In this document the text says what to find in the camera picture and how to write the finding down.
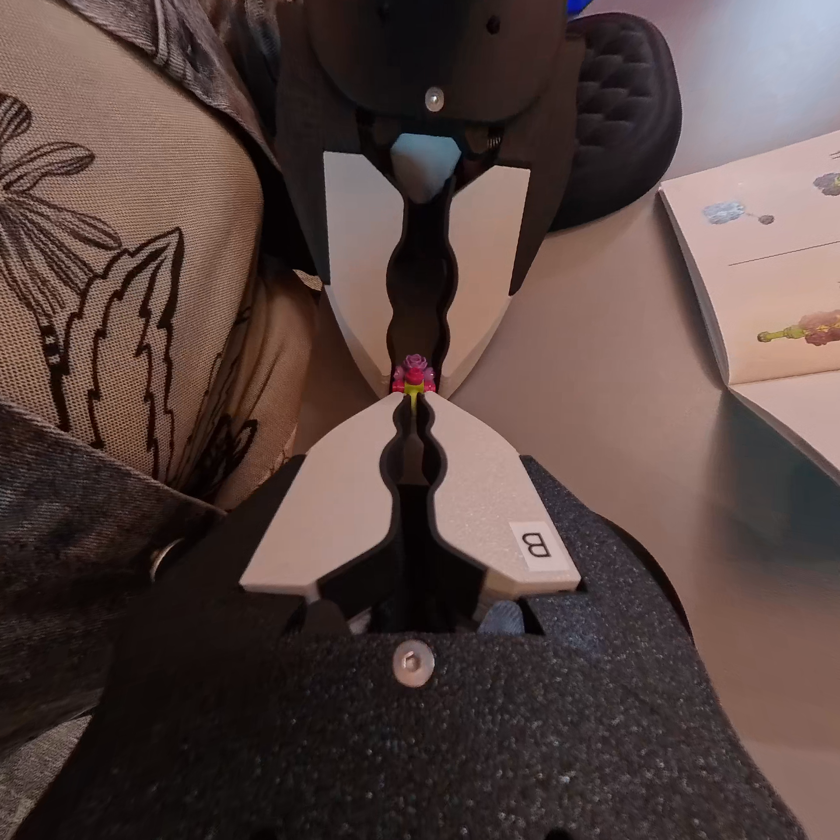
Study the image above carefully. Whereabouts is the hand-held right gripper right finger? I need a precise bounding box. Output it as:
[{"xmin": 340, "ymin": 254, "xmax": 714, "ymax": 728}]
[{"xmin": 419, "ymin": 395, "xmax": 583, "ymax": 602}]

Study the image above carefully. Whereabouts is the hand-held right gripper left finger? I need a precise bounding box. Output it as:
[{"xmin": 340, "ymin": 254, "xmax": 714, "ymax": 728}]
[{"xmin": 239, "ymin": 397, "xmax": 411, "ymax": 602}]

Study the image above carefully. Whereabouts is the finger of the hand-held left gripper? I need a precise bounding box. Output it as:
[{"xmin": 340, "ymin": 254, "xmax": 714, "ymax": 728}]
[
  {"xmin": 323, "ymin": 151, "xmax": 413, "ymax": 396},
  {"xmin": 436, "ymin": 163, "xmax": 532, "ymax": 399}
]

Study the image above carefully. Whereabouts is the small purple toy brick flower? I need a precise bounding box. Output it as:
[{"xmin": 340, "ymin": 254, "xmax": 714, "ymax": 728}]
[{"xmin": 392, "ymin": 353, "xmax": 439, "ymax": 417}]

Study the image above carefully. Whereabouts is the black quilted wrist rest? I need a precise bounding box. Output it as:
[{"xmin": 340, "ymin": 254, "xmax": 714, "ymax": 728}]
[{"xmin": 548, "ymin": 12, "xmax": 678, "ymax": 234}]

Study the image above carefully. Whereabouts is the beige floral print garment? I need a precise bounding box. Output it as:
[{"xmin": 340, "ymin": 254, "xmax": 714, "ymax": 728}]
[{"xmin": 0, "ymin": 0, "xmax": 322, "ymax": 513}]

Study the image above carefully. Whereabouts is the white instruction booklet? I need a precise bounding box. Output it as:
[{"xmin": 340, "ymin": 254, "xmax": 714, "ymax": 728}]
[{"xmin": 658, "ymin": 130, "xmax": 840, "ymax": 487}]

